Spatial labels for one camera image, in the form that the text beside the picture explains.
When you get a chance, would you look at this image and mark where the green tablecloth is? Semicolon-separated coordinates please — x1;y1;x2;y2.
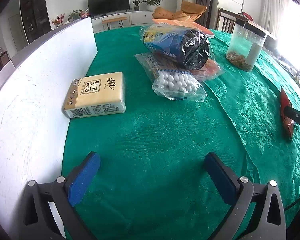
62;27;300;239

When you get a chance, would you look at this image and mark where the garbage bag roll pack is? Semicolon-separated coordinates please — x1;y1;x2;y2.
140;24;213;70

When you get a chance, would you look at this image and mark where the red packet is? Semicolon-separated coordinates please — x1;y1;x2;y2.
279;87;296;138

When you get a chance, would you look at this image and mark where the pink cloth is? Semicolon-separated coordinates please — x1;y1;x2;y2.
190;59;224;82

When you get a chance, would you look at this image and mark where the white tv console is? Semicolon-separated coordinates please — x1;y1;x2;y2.
91;10;154;33

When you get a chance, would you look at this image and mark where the dark glass cabinet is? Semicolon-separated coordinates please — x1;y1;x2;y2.
19;0;51;43

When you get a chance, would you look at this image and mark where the clear plastic jar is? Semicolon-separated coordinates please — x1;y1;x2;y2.
225;18;267;72

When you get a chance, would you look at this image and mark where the black television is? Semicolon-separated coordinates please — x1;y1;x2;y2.
87;0;130;17

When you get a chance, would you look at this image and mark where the white cardboard box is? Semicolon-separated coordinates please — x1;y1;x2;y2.
0;17;97;239

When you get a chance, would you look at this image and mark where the cotton swab bag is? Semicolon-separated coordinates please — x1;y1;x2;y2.
134;52;208;103

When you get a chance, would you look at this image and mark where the orange book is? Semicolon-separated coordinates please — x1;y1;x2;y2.
152;18;215;38

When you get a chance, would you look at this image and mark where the red flower vase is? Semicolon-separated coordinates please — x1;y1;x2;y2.
52;14;65;28

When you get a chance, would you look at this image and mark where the green potted plant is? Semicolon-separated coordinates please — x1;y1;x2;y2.
141;0;162;11

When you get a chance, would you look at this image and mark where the wooden chair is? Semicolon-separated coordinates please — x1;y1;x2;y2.
215;8;238;34

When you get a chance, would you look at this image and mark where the yellow tissue pack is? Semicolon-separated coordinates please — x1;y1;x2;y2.
63;72;126;119

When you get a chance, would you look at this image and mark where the small wooden side table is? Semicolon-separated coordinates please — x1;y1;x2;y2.
102;16;128;30

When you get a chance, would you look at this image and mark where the orange lounge chair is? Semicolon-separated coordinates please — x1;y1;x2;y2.
152;1;207;22

